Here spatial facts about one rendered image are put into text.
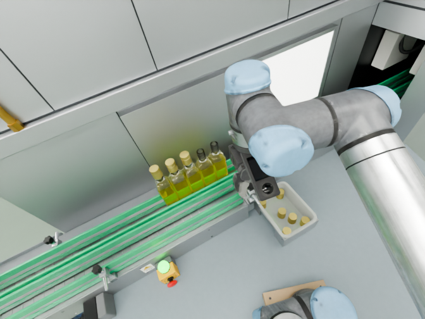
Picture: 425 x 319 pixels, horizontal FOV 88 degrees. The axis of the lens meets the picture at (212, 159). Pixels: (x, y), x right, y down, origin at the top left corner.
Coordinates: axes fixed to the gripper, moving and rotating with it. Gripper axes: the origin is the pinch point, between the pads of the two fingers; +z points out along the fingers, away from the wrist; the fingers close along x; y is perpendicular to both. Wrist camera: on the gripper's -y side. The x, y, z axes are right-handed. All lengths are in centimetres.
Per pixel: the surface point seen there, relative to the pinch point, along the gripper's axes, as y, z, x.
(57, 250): 18, 24, 74
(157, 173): 21.9, 4.7, 25.9
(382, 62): 53, 16, -95
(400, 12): 47, -11, -84
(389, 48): 53, 8, -95
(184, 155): 24.5, 3.1, 15.1
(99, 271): 2, 19, 54
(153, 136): 35.9, 0.2, 23.8
